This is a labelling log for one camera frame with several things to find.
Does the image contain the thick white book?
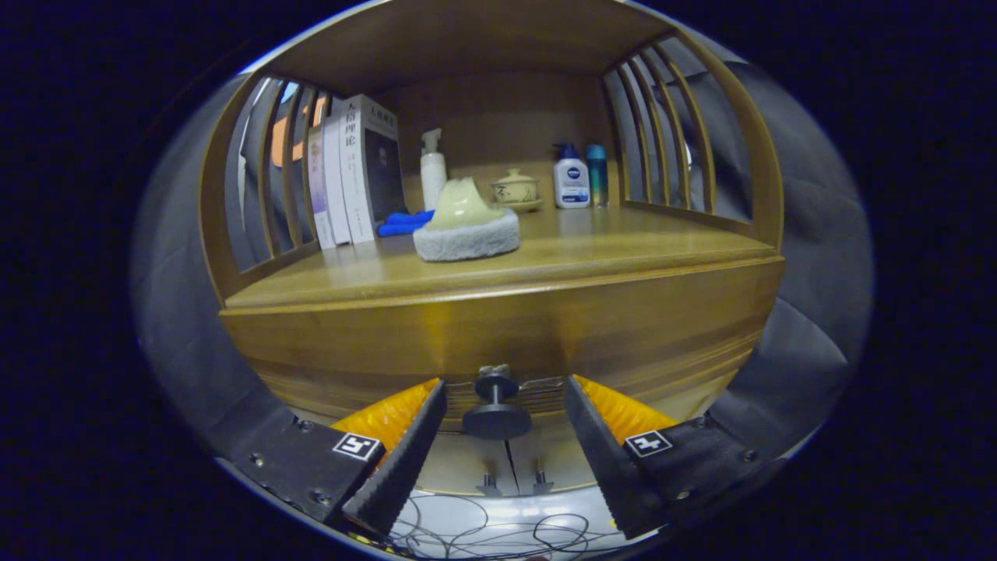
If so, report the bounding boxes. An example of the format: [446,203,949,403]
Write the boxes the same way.
[340,94,407,245]

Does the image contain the black round drawer knob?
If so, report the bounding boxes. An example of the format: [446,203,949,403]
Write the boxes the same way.
[462,363,534,439]

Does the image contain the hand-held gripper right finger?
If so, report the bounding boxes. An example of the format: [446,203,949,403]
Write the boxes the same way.
[562,374,760,540]

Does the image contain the cream lidded tea bowl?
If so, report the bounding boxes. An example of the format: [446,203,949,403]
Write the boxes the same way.
[490,168,544,213]

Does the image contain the blue folded cloth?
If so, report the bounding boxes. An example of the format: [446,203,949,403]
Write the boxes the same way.
[377,209,437,238]

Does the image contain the pale yellow fluffy-base polishing pad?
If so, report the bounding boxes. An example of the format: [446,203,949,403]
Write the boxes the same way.
[412,177,521,263]

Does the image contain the white lotion bottle blue cap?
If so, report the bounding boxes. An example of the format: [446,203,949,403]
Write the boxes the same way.
[553,143,591,210]

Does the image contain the white pump bottle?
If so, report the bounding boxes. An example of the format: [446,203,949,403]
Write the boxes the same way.
[420,129,448,211]

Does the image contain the brown wooden cabinet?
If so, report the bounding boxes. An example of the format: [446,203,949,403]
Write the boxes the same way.
[199,0,786,499]

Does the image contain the brown wooden drawer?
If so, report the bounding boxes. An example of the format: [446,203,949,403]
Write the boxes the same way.
[220,257,786,425]

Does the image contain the brown wooden countertop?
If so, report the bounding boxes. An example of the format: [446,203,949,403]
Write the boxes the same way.
[224,204,780,311]

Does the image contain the pale purple book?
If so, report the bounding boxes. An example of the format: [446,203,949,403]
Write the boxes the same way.
[307,125,337,250]

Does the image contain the slim teal bottle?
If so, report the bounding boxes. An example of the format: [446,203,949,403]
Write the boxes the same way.
[586,144,609,208]

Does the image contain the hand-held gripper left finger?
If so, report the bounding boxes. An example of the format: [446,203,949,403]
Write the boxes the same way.
[230,378,449,538]

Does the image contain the thin white book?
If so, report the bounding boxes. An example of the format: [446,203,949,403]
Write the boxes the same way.
[322,115,353,246]

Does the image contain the wooden cabinet door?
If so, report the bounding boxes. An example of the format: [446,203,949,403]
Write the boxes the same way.
[505,431,604,496]
[417,431,515,497]

